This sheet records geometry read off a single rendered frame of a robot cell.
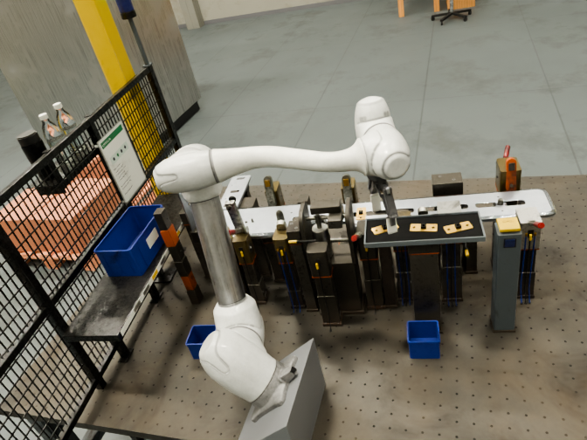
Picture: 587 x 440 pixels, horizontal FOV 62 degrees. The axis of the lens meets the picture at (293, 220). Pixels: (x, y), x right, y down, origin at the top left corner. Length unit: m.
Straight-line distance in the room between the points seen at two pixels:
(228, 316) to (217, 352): 0.18
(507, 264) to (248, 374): 0.89
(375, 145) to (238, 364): 0.76
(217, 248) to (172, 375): 0.62
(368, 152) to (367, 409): 0.88
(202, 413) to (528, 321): 1.21
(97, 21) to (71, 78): 3.58
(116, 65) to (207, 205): 1.08
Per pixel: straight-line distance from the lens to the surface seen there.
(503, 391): 1.78
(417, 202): 2.03
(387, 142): 1.26
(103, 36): 2.46
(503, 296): 1.81
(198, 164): 1.40
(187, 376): 2.00
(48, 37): 5.96
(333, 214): 1.75
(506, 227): 1.63
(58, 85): 6.17
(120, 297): 1.94
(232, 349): 1.54
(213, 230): 1.61
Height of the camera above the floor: 2.15
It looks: 34 degrees down
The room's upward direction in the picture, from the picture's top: 14 degrees counter-clockwise
